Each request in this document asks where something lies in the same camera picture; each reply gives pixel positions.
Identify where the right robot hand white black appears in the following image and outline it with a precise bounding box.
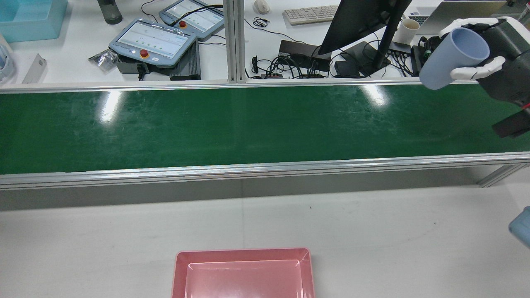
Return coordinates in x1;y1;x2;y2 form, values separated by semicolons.
439;17;530;110

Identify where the blue plastic cup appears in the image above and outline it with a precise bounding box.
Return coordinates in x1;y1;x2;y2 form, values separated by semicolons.
419;27;491;91

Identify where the white paper cup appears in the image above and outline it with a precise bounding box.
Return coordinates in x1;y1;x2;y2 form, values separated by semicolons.
392;19;421;46

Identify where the grey finned controller box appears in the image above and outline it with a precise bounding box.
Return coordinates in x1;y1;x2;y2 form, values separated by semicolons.
116;41;202;81

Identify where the pink plastic box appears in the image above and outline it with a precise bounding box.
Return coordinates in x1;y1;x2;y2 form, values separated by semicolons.
171;248;315;298

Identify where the silver laptop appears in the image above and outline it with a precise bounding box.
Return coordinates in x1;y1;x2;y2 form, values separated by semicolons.
404;0;508;35

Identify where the black device green button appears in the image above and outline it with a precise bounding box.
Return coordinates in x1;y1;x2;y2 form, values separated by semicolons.
410;36;440;77

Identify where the black desk monitor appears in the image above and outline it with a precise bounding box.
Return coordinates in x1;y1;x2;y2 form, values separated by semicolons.
318;0;413;78

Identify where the white keyboard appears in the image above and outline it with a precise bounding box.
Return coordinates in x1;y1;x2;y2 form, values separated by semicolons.
283;5;341;26

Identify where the black docking hub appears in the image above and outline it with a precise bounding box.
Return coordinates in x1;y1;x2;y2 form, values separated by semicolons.
278;39;332;70

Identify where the green conveyor belt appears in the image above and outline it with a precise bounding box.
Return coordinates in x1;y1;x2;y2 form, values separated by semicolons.
0;79;530;209

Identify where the small teach pendant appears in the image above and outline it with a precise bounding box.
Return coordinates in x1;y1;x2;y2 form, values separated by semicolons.
159;0;225;41

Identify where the large teach pendant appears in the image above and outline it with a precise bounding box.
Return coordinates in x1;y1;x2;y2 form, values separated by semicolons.
109;17;198;69

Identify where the dark grey bottle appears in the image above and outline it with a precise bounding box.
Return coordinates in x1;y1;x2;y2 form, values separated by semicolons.
97;0;123;25

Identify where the clear bag with black parts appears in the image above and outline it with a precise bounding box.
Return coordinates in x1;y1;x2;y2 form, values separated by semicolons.
88;48;119;74

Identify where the grey flat metal plate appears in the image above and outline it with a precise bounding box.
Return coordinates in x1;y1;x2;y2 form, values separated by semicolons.
22;53;48;84

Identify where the light blue plastic bin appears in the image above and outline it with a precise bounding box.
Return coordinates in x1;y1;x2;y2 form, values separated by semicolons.
0;0;69;43

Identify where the clear plastic container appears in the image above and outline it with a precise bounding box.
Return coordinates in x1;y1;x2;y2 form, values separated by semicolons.
0;35;16;83

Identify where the black cable bundle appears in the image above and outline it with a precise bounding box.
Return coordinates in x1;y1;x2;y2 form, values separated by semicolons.
248;52;332;80

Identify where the aluminium upright post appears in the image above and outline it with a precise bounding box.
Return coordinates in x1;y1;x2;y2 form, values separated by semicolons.
223;0;246;84

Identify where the black teach pendant cable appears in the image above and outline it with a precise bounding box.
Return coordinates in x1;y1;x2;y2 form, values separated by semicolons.
172;3;225;27

